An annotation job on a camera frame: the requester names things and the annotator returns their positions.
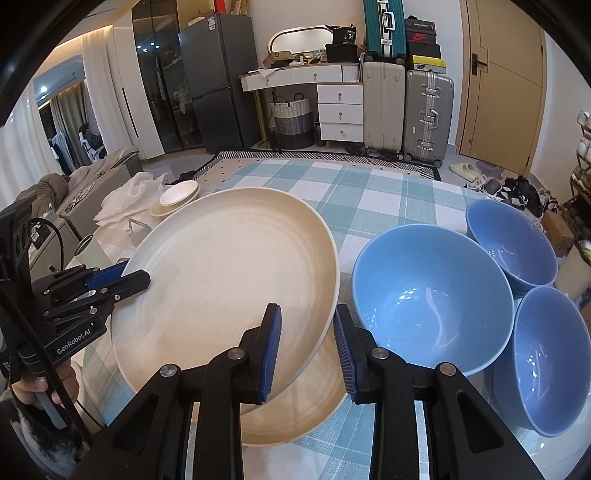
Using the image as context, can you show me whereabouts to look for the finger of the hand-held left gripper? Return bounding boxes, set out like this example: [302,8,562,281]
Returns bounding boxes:
[43,270,152,334]
[32,261,129,304]

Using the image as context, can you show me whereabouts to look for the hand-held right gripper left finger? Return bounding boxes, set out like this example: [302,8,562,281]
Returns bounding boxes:
[82,303,283,480]

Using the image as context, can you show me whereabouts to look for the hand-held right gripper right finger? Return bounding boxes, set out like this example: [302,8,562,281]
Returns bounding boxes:
[333,304,533,480]

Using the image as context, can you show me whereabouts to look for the cream plate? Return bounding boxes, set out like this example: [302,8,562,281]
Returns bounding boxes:
[110,187,343,408]
[239,323,348,448]

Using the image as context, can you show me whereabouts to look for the blue bowl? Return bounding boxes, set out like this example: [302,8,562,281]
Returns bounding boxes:
[465,199,560,298]
[352,224,516,378]
[491,285,591,438]

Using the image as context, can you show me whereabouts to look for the person's left forearm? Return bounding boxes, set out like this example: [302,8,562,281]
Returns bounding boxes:
[0,392,91,480]

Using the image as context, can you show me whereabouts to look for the person's left hand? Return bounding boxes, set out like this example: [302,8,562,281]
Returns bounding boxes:
[11,362,79,409]

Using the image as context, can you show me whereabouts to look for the pale insulated bottle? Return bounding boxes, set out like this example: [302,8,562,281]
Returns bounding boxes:
[74,234,96,269]

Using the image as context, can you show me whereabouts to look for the shallow cream bowl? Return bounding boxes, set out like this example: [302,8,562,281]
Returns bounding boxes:
[150,194,201,218]

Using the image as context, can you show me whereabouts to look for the white plastic bag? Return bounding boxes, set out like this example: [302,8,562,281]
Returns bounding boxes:
[94,171,173,227]

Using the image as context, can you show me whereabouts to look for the grey sofa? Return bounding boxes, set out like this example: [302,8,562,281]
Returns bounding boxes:
[14,145,144,241]

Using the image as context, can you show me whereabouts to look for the small white bowl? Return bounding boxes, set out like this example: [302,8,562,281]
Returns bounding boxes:
[159,180,199,208]

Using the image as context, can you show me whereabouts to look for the black white patterned rug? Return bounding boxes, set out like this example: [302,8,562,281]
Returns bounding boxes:
[216,150,443,182]

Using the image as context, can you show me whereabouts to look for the black glass cabinet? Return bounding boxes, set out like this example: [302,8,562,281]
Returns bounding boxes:
[131,0,186,156]

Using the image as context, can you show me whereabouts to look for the grey fridge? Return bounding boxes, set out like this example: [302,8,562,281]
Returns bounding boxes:
[178,13,262,153]

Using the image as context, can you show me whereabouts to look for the scattered loose shoes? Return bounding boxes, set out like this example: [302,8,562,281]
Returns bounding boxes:
[450,161,560,219]

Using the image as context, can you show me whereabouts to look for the woven laundry basket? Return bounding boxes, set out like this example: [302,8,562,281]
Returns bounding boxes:
[270,91,315,137]

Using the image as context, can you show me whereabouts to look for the grey fluffy mat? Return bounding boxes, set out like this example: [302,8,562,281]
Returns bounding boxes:
[475,159,507,179]

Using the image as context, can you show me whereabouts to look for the white drawer cabinet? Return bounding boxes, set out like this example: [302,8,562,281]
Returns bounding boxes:
[317,83,366,143]

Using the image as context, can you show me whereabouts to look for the brown cardboard carton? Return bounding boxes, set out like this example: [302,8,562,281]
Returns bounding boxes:
[540,209,576,257]

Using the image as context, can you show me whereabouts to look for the beige suitcase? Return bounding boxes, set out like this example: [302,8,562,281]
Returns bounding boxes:
[362,60,407,156]

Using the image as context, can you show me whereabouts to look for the silver suitcase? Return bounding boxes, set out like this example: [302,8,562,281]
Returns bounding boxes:
[401,69,456,168]

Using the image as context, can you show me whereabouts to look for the white trash bin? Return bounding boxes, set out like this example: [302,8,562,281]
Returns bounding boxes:
[556,233,591,302]

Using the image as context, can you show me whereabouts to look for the white vanity desk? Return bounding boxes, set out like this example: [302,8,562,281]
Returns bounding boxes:
[239,63,359,93]

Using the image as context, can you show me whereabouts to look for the small open cardboard box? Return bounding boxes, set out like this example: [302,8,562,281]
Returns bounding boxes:
[263,50,294,69]

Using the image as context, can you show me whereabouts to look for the wooden shoe rack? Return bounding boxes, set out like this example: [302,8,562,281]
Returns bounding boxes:
[570,138,591,223]

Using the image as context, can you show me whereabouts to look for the oval mirror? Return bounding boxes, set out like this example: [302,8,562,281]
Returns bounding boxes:
[269,26,334,64]

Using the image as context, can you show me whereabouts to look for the black storage box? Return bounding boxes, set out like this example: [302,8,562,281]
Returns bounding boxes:
[325,44,361,64]

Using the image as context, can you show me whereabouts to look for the black yellow shoebox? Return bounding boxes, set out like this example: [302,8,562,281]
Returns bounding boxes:
[406,55,447,73]

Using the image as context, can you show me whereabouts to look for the tan wooden door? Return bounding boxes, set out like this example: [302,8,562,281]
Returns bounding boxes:
[454,0,548,176]

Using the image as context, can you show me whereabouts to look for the black paper bag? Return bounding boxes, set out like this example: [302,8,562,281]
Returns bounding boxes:
[332,25,359,47]

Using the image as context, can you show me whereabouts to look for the teal suitcase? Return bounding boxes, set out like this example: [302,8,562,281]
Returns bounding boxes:
[362,0,407,64]

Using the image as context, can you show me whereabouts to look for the shoe rack with shoes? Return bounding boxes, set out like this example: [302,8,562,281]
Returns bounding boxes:
[574,110,591,168]

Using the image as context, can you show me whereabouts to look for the black cable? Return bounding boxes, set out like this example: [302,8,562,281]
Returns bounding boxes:
[30,217,100,444]

